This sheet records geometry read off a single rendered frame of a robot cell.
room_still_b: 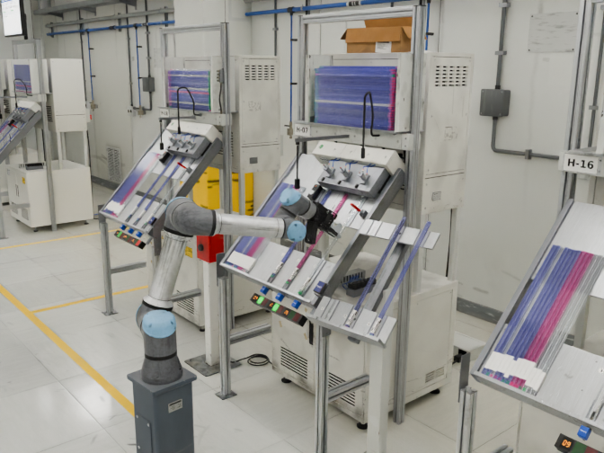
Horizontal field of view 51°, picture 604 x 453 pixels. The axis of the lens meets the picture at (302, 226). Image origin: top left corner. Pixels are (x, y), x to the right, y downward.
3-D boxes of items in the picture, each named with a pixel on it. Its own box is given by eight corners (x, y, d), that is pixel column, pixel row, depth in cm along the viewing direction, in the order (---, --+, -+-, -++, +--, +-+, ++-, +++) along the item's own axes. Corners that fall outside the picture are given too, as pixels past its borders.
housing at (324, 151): (400, 184, 279) (386, 164, 270) (326, 171, 315) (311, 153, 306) (410, 171, 281) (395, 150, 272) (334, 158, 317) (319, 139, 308)
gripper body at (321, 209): (339, 216, 264) (322, 202, 256) (330, 234, 262) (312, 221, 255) (326, 212, 269) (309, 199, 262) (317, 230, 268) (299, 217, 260)
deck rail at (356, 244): (321, 312, 259) (313, 305, 255) (317, 311, 260) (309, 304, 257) (407, 177, 278) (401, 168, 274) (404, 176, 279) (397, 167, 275)
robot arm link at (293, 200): (274, 200, 251) (286, 182, 251) (291, 213, 258) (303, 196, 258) (284, 207, 245) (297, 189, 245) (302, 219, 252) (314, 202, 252)
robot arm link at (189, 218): (181, 207, 215) (310, 218, 236) (173, 200, 225) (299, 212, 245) (176, 240, 218) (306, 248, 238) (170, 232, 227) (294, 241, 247)
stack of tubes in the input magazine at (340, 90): (390, 130, 270) (393, 66, 264) (313, 122, 308) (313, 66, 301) (410, 129, 278) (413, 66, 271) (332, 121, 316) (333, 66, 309)
